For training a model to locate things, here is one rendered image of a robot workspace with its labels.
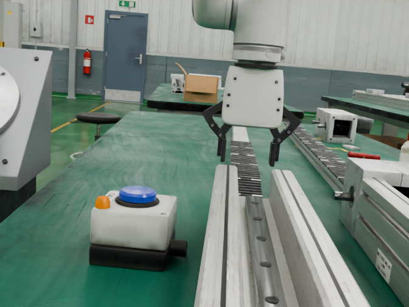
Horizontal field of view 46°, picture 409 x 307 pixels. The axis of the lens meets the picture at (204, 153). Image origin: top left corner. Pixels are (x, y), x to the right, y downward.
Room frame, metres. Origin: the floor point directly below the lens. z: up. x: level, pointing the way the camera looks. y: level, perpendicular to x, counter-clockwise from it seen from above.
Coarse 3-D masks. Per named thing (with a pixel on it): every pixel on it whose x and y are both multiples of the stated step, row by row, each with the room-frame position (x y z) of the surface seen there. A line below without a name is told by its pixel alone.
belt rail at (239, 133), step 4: (232, 128) 1.61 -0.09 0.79; (236, 128) 1.47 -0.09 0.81; (240, 128) 1.48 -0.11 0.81; (244, 128) 1.49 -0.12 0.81; (232, 132) 1.52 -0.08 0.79; (236, 132) 1.37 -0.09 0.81; (240, 132) 1.38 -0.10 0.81; (244, 132) 1.38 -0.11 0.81; (232, 136) 1.43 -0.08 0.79; (236, 136) 1.28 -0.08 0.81; (240, 136) 1.29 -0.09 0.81; (244, 136) 1.29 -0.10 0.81; (232, 140) 1.37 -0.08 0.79; (236, 140) 1.21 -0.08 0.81; (240, 140) 1.22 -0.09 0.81; (244, 140) 1.22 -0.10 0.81; (248, 140) 1.23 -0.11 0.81
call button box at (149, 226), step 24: (96, 216) 0.46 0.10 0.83; (120, 216) 0.46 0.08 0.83; (144, 216) 0.46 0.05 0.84; (168, 216) 0.46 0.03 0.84; (96, 240) 0.46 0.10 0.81; (120, 240) 0.46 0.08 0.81; (144, 240) 0.46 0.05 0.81; (168, 240) 0.46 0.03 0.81; (96, 264) 0.46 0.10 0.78; (120, 264) 0.46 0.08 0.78; (144, 264) 0.46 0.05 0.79
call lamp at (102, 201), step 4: (100, 196) 0.47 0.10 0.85; (104, 196) 0.47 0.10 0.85; (96, 200) 0.47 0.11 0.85; (100, 200) 0.46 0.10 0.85; (104, 200) 0.46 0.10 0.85; (108, 200) 0.47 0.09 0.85; (96, 204) 0.46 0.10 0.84; (100, 204) 0.46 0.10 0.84; (104, 204) 0.46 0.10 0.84; (108, 204) 0.47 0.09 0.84; (100, 208) 0.46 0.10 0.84; (104, 208) 0.46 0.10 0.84
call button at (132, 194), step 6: (126, 186) 0.51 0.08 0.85; (132, 186) 0.51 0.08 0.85; (138, 186) 0.51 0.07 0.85; (144, 186) 0.51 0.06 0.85; (120, 192) 0.49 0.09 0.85; (126, 192) 0.48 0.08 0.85; (132, 192) 0.48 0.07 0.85; (138, 192) 0.49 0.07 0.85; (144, 192) 0.49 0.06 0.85; (150, 192) 0.49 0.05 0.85; (120, 198) 0.49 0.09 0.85; (126, 198) 0.48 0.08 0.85; (132, 198) 0.48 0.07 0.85; (138, 198) 0.48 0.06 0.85; (144, 198) 0.48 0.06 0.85; (150, 198) 0.49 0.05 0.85
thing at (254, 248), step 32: (224, 192) 0.47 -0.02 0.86; (288, 192) 0.49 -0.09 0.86; (224, 224) 0.38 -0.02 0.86; (256, 224) 0.46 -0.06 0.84; (288, 224) 0.41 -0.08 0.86; (320, 224) 0.39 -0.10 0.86; (224, 256) 0.30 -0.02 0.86; (256, 256) 0.38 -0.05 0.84; (288, 256) 0.39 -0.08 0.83; (320, 256) 0.32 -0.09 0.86; (224, 288) 0.26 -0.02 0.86; (256, 288) 0.32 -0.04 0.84; (288, 288) 0.35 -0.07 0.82; (320, 288) 0.27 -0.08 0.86; (352, 288) 0.27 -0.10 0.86
